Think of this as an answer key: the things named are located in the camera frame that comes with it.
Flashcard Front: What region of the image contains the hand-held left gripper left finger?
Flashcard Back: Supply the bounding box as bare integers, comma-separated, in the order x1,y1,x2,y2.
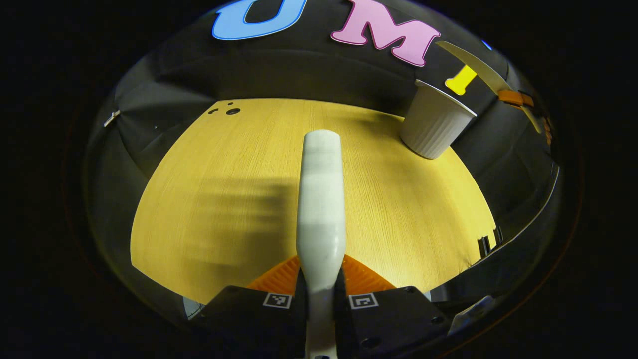
199,255,307,359

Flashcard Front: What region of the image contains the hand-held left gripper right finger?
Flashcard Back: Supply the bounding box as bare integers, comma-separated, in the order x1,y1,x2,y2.
335,253,449,359

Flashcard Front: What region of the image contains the white dustpan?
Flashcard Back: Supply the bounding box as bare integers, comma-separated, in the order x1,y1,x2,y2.
435,41,544,134

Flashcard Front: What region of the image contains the white ribbed garbage bin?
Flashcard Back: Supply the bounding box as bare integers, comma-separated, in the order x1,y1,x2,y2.
400,79,478,160

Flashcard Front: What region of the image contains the small white broom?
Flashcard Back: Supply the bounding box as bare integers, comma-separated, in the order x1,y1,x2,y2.
296,129,346,359

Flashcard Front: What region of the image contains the black backdrop cloth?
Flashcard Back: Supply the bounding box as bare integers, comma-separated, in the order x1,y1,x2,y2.
85,0,564,320

